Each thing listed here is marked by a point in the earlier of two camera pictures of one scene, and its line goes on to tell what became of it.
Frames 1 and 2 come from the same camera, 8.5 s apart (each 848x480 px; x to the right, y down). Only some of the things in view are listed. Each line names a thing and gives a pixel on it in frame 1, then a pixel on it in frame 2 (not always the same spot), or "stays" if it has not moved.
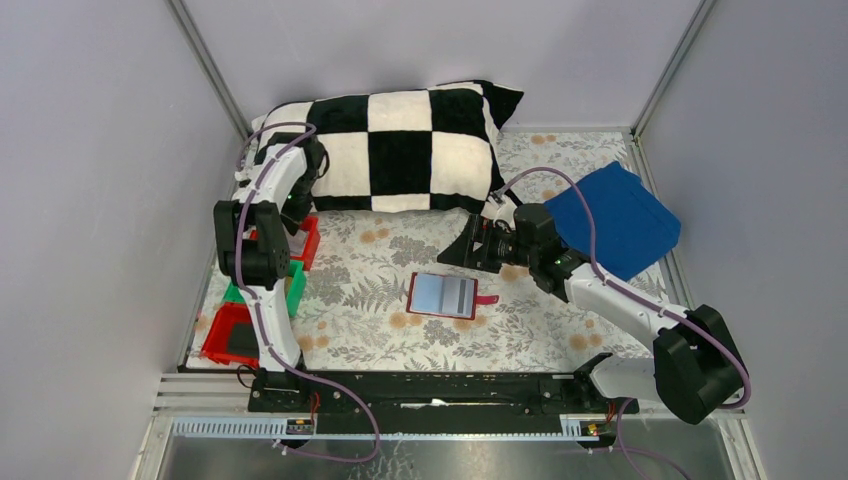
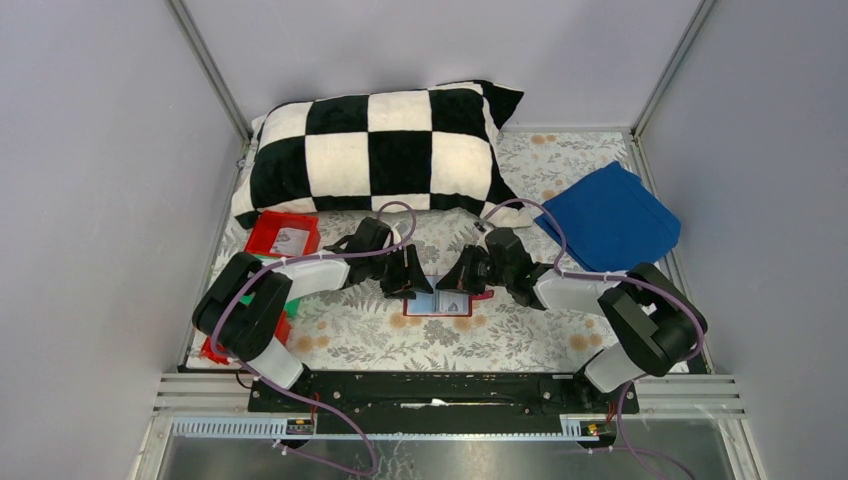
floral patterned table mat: (379, 297) stays
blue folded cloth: (634, 226) stays
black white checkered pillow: (415, 149) stays
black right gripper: (476, 242) → (467, 269)
